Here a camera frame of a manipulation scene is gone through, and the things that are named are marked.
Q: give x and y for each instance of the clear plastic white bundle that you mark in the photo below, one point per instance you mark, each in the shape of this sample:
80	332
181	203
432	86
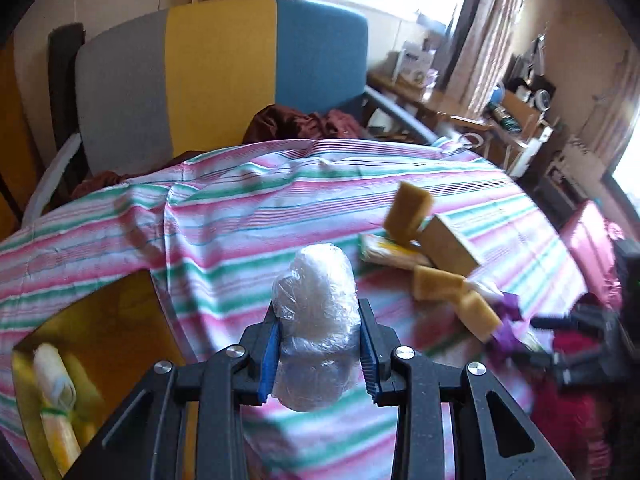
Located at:
315	325

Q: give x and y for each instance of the maroon cloth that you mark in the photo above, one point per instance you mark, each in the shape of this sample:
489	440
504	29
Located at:
300	125

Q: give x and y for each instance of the yellow cardboard box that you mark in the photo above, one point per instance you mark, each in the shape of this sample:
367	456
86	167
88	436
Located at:
110	320

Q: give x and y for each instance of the purple plastic tape dispenser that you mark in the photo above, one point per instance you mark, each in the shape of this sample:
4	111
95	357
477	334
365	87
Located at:
506	327

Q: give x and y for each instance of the white rolled cloth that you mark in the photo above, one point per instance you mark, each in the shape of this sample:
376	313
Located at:
54	375

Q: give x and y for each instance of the white printed carton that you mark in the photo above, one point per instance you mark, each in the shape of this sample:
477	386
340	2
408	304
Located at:
416	62

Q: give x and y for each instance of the striped pink green tablecloth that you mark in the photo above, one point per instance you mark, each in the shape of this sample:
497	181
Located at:
240	220

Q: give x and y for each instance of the long yellow packet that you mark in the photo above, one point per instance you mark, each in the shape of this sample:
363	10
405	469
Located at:
60	440

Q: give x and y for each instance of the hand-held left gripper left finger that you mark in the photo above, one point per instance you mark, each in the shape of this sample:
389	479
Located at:
269	360

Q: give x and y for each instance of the wooden desk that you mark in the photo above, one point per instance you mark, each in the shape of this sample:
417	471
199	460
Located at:
425	100

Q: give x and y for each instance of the yellow sponge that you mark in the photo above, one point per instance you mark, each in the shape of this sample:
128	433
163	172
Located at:
479	316
437	283
407	210

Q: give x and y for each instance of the white yellow noodle packet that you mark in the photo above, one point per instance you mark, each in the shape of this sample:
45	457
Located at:
387	251

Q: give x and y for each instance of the patterned curtain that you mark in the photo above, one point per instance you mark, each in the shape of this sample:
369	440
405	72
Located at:
482	35

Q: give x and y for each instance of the open cardboard box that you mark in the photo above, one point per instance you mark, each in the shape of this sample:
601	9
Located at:
525	115

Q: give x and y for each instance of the grey yellow blue chair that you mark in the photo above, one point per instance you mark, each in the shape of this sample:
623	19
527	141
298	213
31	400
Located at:
200	80

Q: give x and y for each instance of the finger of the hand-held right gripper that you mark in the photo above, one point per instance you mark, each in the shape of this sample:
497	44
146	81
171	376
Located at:
550	322
532	358

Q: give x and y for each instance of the tan rectangular block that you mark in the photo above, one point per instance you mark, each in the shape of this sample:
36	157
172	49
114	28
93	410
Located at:
452	247

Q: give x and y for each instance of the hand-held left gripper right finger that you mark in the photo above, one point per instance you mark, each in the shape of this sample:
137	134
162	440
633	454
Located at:
369	360

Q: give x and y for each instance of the pink cushion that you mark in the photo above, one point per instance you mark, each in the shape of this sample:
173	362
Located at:
592	250

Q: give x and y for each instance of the red cloth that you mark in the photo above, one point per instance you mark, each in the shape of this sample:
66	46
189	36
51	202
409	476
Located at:
570	425

